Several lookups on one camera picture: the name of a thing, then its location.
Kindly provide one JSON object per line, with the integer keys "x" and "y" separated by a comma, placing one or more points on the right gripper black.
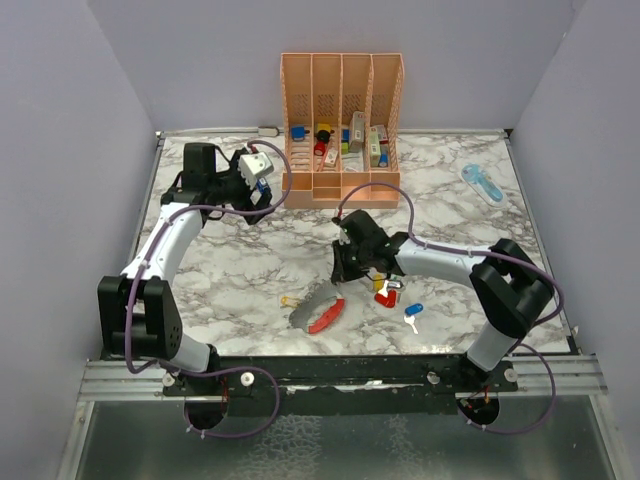
{"x": 341, "y": 272}

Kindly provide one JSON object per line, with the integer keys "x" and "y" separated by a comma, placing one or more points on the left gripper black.
{"x": 247, "y": 202}

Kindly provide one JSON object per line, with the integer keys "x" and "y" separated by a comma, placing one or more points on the metal key holder red handle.
{"x": 318, "y": 308}

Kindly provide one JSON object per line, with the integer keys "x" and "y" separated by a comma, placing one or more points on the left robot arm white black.
{"x": 139, "y": 315}

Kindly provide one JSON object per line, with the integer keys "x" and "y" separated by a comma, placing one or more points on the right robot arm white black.
{"x": 513, "y": 292}

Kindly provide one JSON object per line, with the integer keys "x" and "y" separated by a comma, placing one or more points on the blue black stapler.
{"x": 263, "y": 186}

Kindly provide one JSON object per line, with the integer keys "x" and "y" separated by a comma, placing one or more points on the yellow key tag with key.
{"x": 377, "y": 282}

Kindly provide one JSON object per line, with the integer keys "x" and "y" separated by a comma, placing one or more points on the red key tag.
{"x": 387, "y": 299}

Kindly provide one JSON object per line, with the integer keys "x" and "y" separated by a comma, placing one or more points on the blue key tag with key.
{"x": 410, "y": 314}

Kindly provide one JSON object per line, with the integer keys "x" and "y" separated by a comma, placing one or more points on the blue cube in organizer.
{"x": 298, "y": 133}

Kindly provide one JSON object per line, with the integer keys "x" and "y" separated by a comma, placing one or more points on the black red stamp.
{"x": 323, "y": 138}

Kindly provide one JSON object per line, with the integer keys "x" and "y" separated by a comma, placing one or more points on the white red box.
{"x": 378, "y": 144}

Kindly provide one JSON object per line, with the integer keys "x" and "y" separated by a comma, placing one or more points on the tall grey box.
{"x": 357, "y": 132}

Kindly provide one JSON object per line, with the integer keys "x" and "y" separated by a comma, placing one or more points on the peach desk organizer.
{"x": 329, "y": 88}

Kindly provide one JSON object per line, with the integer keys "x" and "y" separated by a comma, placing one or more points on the packaged blue toothbrush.
{"x": 481, "y": 182}

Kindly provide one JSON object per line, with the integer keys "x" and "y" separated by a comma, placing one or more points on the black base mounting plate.
{"x": 256, "y": 386}

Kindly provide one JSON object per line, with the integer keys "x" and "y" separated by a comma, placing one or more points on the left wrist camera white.
{"x": 253, "y": 167}

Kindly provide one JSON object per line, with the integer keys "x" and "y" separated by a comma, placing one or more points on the white plug on rail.
{"x": 268, "y": 131}

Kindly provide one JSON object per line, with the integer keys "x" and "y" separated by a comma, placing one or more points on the aluminium frame rail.
{"x": 573, "y": 375}

